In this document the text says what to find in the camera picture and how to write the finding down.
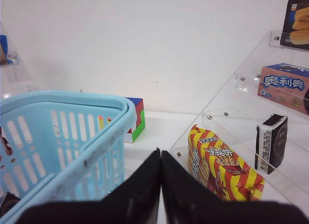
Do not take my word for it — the blue cookie packet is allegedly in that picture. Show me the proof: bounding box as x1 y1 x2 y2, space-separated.
0 35 13 65

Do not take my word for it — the multicoloured puzzle cube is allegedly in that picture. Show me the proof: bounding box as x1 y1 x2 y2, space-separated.
124 97 145 143

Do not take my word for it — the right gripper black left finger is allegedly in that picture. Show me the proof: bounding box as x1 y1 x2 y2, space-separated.
17 149 161 224

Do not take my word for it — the red yellow striped snack packet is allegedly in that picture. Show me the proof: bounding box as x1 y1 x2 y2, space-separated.
188 125 265 201

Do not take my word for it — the pink blue Oreo box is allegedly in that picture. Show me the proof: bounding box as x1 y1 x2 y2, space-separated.
257 63 309 115

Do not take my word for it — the light blue plastic basket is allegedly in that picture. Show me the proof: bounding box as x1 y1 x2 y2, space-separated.
0 90 137 224

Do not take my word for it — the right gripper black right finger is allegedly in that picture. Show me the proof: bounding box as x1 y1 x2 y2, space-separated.
161 151 309 224

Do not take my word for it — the left clear acrylic shelf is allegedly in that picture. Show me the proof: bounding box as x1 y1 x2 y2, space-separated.
0 22 32 83

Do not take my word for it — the black Franzzi biscuit box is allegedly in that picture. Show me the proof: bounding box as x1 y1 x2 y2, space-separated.
280 0 309 52

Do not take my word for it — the right clear acrylic shelf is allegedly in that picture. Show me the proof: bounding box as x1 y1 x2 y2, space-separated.
170 31 309 213

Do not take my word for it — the clear acrylic shelf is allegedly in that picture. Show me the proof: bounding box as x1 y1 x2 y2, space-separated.
0 22 32 83
170 31 309 213

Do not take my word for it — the pink strawberry snack packet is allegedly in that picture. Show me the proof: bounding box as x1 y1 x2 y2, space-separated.
0 127 13 171

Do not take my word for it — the black white tissue pack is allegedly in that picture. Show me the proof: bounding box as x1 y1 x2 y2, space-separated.
254 114 288 175

